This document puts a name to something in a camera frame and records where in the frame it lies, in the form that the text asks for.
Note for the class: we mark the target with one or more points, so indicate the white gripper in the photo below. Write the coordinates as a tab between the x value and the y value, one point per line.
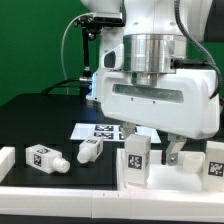
182	103

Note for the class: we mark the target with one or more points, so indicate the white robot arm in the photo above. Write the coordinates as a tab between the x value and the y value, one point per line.
162	36

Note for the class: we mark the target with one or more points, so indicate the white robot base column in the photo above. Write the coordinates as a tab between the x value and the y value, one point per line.
111	44

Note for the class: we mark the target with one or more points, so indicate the white marker sheet with tags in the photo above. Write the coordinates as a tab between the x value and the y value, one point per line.
111	133

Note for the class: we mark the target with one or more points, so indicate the white front fence bar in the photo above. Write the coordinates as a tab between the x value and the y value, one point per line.
141	205

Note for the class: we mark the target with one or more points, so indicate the white fence bar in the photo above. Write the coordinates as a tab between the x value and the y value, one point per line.
141	205
7	161

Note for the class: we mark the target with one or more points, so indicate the white left fence bar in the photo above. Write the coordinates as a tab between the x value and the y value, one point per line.
7	161

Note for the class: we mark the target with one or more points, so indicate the grey camera on black stand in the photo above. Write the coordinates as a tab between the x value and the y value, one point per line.
91	25

